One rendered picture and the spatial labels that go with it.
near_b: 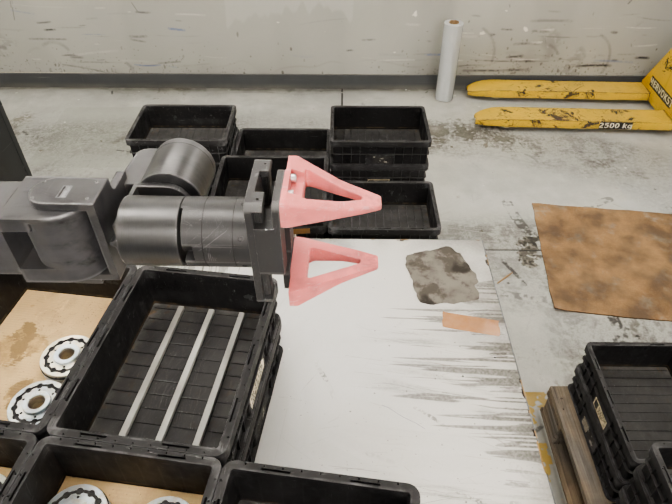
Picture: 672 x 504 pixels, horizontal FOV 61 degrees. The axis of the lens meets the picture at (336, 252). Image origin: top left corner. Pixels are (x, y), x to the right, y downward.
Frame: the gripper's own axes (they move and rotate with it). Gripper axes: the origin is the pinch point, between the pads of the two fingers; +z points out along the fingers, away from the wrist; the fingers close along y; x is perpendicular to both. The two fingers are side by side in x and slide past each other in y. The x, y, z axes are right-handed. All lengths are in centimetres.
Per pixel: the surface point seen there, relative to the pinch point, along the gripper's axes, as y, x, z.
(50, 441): 52, -9, -48
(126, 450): 52, -8, -36
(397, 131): 100, -184, 17
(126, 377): 63, -29, -45
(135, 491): 62, -6, -37
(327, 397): 76, -34, -6
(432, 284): 76, -68, 19
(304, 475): 53, -5, -8
